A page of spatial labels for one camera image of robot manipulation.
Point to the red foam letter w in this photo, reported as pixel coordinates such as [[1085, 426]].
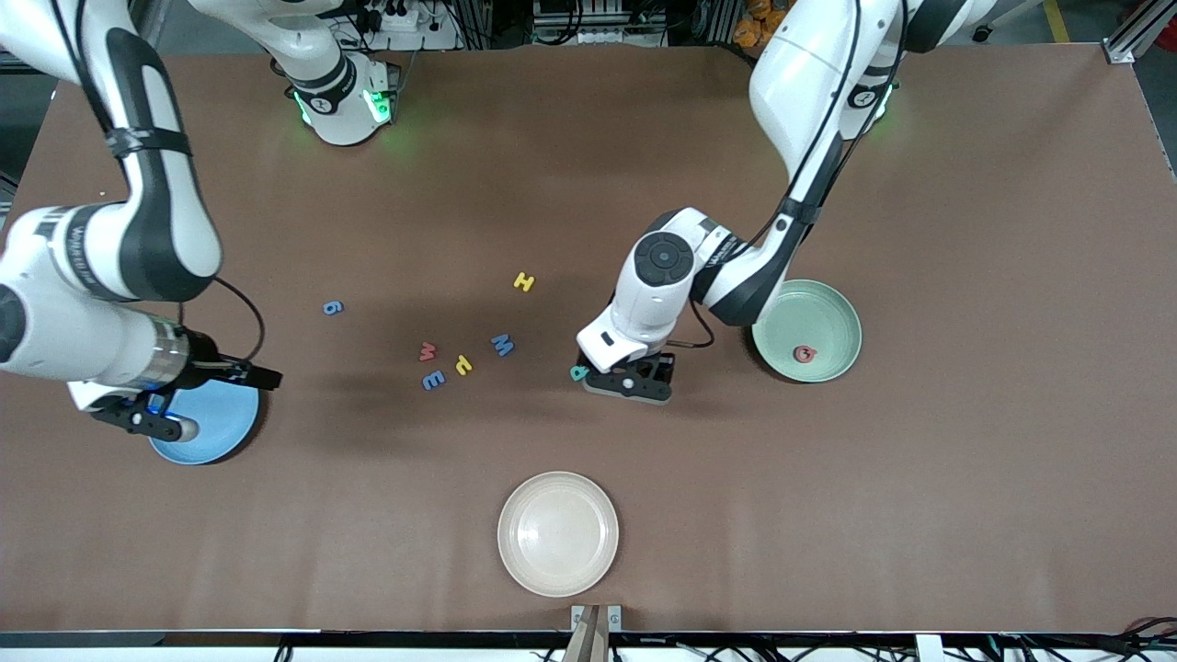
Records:
[[427, 353]]

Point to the white power strip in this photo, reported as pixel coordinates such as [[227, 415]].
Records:
[[432, 41]]

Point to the pale green round plate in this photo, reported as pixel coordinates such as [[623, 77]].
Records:
[[828, 317]]

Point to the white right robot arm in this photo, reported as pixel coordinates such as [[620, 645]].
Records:
[[92, 340]]

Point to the blue foam small letter m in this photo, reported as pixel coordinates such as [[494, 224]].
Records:
[[433, 380]]

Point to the yellow foam letter r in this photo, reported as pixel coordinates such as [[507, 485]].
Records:
[[464, 368]]

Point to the blue foam capital letter M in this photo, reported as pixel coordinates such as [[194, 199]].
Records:
[[502, 342]]

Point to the black caster wheel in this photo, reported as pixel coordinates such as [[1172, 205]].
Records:
[[984, 34]]

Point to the pink foam letter Q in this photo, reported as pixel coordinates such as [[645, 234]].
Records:
[[799, 359]]

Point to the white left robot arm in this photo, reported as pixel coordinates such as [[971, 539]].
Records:
[[809, 83]]

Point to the yellow foam letter H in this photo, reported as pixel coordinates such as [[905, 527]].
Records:
[[524, 282]]

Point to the white equipment rack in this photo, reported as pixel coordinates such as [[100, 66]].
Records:
[[598, 32]]

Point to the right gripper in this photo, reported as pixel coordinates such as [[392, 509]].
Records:
[[204, 355]]

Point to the metal table edge bracket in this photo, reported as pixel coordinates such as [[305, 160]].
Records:
[[596, 634]]

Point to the blue round plate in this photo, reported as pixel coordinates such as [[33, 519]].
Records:
[[221, 432]]

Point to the beige round plate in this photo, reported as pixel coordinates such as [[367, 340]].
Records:
[[558, 533]]

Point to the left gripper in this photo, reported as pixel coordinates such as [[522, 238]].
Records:
[[666, 364]]

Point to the table edge rail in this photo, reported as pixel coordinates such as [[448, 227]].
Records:
[[184, 636]]

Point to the aluminium frame profile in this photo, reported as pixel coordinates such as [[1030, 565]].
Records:
[[1136, 37]]

